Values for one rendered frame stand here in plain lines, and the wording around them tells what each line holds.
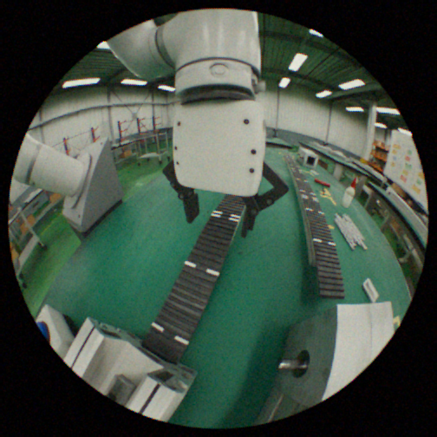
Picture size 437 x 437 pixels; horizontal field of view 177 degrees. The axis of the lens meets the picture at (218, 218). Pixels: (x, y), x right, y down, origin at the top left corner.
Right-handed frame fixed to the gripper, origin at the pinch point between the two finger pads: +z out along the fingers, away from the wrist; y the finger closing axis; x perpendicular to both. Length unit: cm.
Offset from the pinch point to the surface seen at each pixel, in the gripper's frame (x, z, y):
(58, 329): 27.5, 0.7, 11.4
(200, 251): 3.9, 3.6, 1.3
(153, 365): 20.0, 1.6, -1.3
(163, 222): -1.4, 6.1, 13.5
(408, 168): -170, -50, -264
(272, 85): -1091, -378, 2
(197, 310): 11.9, 5.0, -1.8
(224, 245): 2.0, 3.3, -1.7
